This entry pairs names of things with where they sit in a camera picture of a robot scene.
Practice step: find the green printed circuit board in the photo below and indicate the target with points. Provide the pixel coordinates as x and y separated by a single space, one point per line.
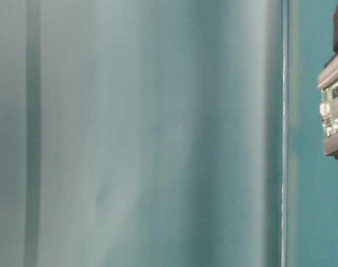
329 109

